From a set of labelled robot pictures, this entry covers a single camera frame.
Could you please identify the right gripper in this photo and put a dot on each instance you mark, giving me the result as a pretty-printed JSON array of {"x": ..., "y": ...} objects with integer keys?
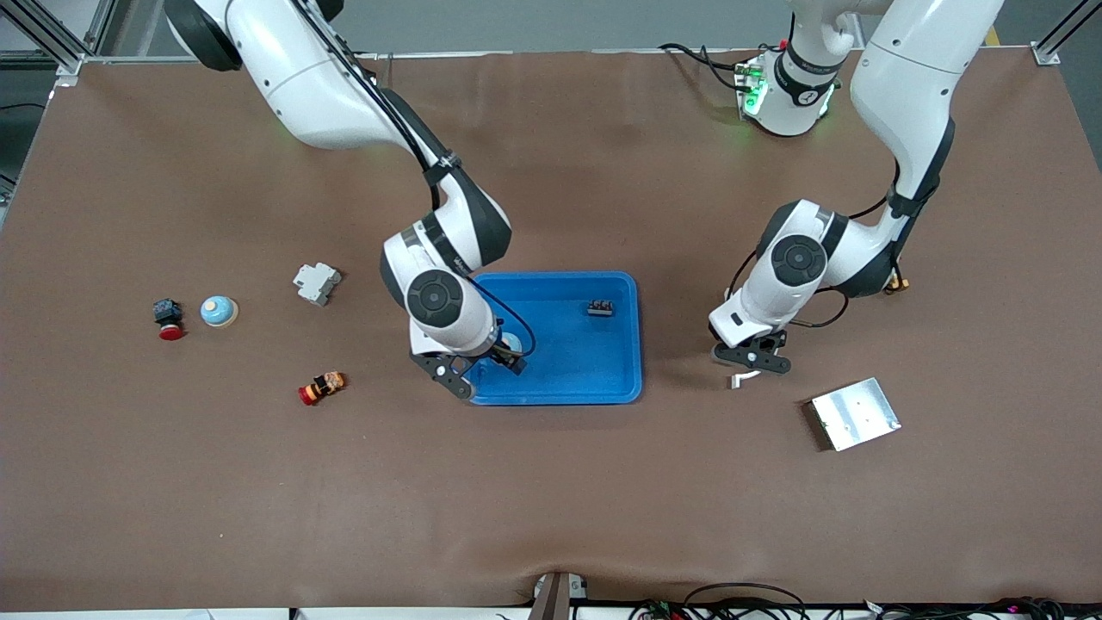
[{"x": 506, "y": 356}]

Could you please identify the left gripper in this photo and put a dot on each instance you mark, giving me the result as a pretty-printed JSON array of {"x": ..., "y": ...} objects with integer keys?
[{"x": 714, "y": 331}]

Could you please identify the light blue desk bell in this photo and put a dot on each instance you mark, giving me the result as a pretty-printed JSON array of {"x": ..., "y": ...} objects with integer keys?
[
  {"x": 514, "y": 342},
  {"x": 219, "y": 311}
]

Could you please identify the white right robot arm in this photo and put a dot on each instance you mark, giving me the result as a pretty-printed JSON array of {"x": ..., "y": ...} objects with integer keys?
[{"x": 318, "y": 86}]

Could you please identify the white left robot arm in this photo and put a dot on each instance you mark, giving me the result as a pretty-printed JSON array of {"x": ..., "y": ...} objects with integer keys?
[{"x": 904, "y": 77}]

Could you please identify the blue plastic tray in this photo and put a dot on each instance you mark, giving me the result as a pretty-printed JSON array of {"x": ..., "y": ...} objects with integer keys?
[{"x": 585, "y": 362}]

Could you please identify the silver metal plate module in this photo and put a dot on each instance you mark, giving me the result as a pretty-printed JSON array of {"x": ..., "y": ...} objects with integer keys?
[{"x": 857, "y": 415}]

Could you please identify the red emergency stop orange base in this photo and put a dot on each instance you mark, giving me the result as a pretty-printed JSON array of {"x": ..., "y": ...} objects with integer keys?
[{"x": 323, "y": 387}]

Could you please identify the white circuit breaker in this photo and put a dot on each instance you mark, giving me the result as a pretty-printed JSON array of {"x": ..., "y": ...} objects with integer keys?
[{"x": 317, "y": 282}]

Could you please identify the red push button blue base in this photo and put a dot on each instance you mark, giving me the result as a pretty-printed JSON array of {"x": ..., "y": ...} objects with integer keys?
[{"x": 168, "y": 312}]

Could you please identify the white curved plastic bracket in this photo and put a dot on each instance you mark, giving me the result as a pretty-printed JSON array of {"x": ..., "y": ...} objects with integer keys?
[{"x": 740, "y": 380}]

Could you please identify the metal bracket with dark post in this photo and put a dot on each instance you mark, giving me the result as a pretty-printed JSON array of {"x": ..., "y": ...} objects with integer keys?
[{"x": 555, "y": 598}]

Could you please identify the aluminium frame profile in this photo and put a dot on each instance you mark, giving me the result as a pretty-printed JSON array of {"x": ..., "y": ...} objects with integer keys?
[
  {"x": 1046, "y": 53},
  {"x": 71, "y": 65}
]

